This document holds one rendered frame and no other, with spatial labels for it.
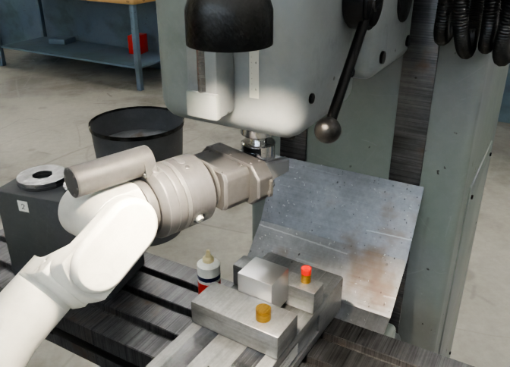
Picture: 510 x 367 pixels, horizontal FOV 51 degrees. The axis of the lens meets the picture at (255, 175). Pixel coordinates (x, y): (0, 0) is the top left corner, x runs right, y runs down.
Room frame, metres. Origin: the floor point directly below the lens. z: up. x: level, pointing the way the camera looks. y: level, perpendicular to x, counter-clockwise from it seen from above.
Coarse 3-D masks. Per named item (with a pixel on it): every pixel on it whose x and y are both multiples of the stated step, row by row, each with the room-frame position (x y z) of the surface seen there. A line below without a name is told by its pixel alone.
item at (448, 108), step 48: (432, 0) 0.94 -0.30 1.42; (432, 48) 0.93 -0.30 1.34; (384, 96) 0.97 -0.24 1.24; (432, 96) 0.93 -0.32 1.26; (480, 96) 0.90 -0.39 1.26; (288, 144) 1.06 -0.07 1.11; (336, 144) 1.02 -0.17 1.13; (384, 144) 0.97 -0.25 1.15; (432, 144) 0.92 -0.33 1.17; (480, 144) 1.03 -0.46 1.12; (432, 192) 0.92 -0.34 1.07; (480, 192) 1.19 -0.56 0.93; (432, 240) 0.91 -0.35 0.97; (432, 288) 0.90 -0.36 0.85; (432, 336) 0.90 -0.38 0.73
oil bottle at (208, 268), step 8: (208, 256) 0.78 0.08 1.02; (200, 264) 0.77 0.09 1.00; (208, 264) 0.77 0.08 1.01; (216, 264) 0.78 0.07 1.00; (200, 272) 0.77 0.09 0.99; (208, 272) 0.76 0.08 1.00; (216, 272) 0.77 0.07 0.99; (200, 280) 0.77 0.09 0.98; (208, 280) 0.76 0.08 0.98; (216, 280) 0.77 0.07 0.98; (200, 288) 0.77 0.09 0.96
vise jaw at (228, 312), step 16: (208, 288) 0.67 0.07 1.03; (224, 288) 0.67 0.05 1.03; (192, 304) 0.64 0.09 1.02; (208, 304) 0.64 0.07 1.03; (224, 304) 0.64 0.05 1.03; (240, 304) 0.64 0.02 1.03; (256, 304) 0.64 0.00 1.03; (272, 304) 0.64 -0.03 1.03; (192, 320) 0.64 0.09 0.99; (208, 320) 0.63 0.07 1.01; (224, 320) 0.61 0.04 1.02; (240, 320) 0.60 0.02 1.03; (256, 320) 0.60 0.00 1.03; (272, 320) 0.60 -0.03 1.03; (288, 320) 0.60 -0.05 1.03; (240, 336) 0.60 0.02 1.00; (256, 336) 0.58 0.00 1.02; (272, 336) 0.57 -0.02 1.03; (288, 336) 0.59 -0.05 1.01; (272, 352) 0.57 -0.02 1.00
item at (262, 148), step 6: (246, 138) 0.69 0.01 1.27; (270, 138) 0.69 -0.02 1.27; (246, 144) 0.67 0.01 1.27; (252, 144) 0.67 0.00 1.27; (258, 144) 0.67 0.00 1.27; (264, 144) 0.67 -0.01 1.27; (270, 144) 0.67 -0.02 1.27; (246, 150) 0.66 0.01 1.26; (252, 150) 0.66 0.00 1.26; (258, 150) 0.66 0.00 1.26; (264, 150) 0.66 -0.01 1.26; (270, 150) 0.67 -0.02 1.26
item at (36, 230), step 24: (48, 168) 0.92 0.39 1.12; (0, 192) 0.85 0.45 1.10; (24, 192) 0.85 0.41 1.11; (48, 192) 0.85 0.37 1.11; (24, 216) 0.84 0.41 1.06; (48, 216) 0.82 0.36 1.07; (24, 240) 0.84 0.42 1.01; (48, 240) 0.82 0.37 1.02; (24, 264) 0.85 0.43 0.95; (120, 288) 0.81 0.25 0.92
